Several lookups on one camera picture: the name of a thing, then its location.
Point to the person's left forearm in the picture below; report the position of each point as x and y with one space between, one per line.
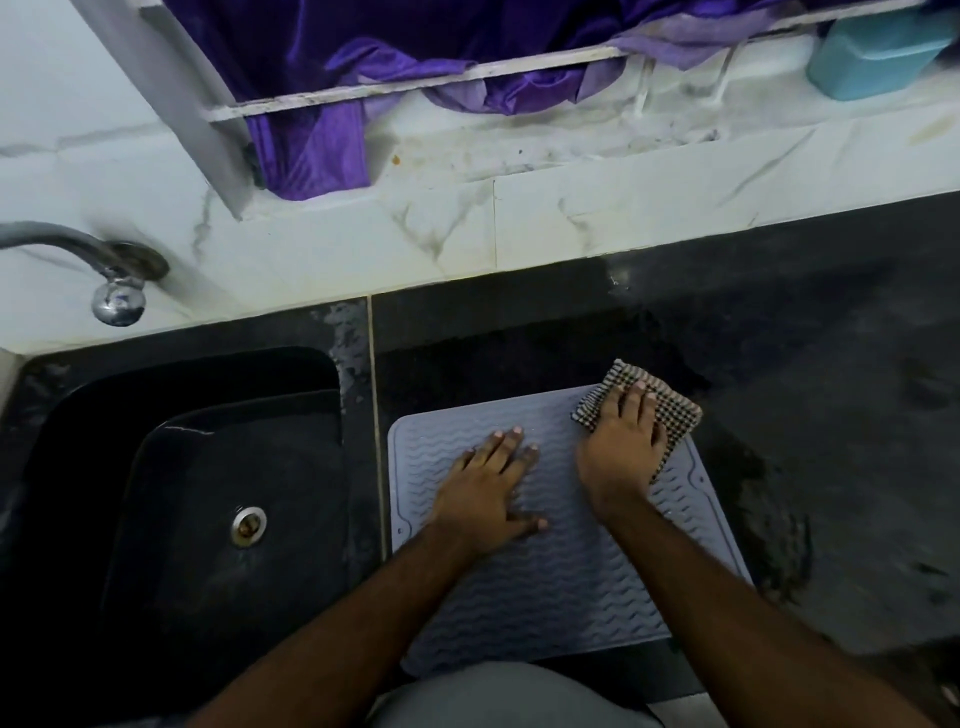
337 652

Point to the metal sink drain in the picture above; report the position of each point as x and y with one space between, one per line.
249 526

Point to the person's left hand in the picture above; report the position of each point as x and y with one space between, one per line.
480 502

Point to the person's grey shirt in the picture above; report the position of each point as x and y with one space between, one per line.
510 697

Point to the grey window frame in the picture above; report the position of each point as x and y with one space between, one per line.
180 90

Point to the chrome wall faucet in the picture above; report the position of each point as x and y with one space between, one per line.
75 241

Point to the grey silicone mat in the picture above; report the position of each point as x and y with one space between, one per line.
562 592

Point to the teal plastic box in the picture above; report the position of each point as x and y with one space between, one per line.
870 56

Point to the white window grille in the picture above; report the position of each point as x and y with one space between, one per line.
420 79

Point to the purple satin curtain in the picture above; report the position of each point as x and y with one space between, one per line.
315 45

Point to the checkered cleaning cloth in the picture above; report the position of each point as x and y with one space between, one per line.
679 416

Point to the person's right hand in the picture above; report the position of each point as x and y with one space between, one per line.
622 457

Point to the black stone sink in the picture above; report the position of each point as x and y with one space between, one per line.
187 562

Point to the person's right forearm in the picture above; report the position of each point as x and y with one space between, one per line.
735 637

